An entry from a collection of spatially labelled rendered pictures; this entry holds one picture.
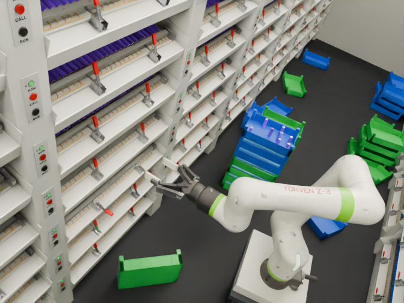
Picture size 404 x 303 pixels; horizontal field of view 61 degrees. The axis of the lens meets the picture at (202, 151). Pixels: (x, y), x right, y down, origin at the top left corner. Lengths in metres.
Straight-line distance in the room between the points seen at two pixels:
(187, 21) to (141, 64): 0.24
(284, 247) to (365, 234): 1.21
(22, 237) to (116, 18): 0.70
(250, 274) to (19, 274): 0.94
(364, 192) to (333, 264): 1.13
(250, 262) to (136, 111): 0.88
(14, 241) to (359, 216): 1.08
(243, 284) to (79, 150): 0.93
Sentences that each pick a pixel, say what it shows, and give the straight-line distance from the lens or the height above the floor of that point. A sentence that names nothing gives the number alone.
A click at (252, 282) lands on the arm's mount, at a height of 0.34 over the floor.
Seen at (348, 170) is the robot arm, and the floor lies 0.96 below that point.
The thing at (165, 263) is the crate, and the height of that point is 0.20.
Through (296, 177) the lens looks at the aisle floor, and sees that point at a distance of 2.66.
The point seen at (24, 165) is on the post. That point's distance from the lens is 0.94.
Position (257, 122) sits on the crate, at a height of 0.48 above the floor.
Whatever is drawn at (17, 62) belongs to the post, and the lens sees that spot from 0.77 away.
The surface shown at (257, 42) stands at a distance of 2.43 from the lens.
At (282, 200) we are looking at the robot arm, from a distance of 1.13.
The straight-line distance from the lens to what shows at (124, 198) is 1.71.
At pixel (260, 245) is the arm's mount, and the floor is 0.34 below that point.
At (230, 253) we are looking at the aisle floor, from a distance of 2.08.
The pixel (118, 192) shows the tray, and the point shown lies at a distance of 1.51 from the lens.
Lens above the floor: 1.74
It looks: 44 degrees down
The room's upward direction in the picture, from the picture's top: 17 degrees clockwise
